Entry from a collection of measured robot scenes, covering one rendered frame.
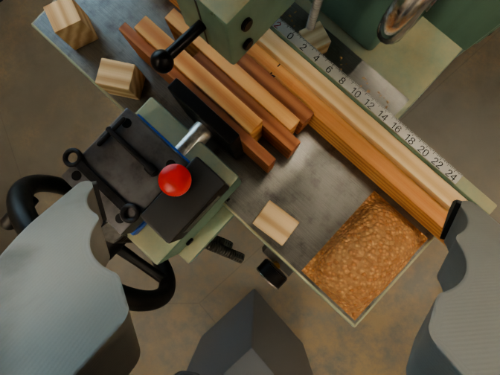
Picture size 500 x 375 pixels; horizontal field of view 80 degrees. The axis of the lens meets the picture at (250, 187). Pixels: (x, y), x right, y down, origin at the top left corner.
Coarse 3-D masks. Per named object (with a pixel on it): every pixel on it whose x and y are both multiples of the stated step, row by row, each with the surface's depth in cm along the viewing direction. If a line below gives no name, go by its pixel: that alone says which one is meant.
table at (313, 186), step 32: (96, 0) 42; (128, 0) 42; (160, 0) 42; (96, 32) 42; (96, 64) 41; (160, 96) 41; (224, 160) 40; (288, 160) 40; (320, 160) 39; (256, 192) 39; (288, 192) 39; (320, 192) 39; (352, 192) 39; (384, 192) 39; (224, 224) 42; (320, 224) 39; (416, 224) 38; (192, 256) 42; (288, 256) 39; (416, 256) 38; (352, 320) 38
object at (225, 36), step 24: (192, 0) 24; (216, 0) 24; (240, 0) 23; (264, 0) 25; (288, 0) 29; (192, 24) 29; (216, 24) 25; (240, 24) 25; (264, 24) 29; (216, 48) 30; (240, 48) 28
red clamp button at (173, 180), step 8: (168, 168) 27; (176, 168) 27; (184, 168) 27; (160, 176) 27; (168, 176) 27; (176, 176) 27; (184, 176) 27; (160, 184) 27; (168, 184) 27; (176, 184) 27; (184, 184) 27; (168, 192) 27; (176, 192) 27; (184, 192) 27
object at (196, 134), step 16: (176, 80) 31; (176, 96) 31; (192, 96) 31; (192, 112) 32; (208, 112) 31; (192, 128) 34; (208, 128) 32; (224, 128) 30; (192, 144) 34; (224, 144) 34; (240, 144) 34
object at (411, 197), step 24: (288, 72) 36; (312, 96) 36; (312, 120) 37; (336, 120) 36; (336, 144) 38; (360, 144) 35; (360, 168) 39; (384, 168) 35; (408, 192) 35; (432, 216) 35
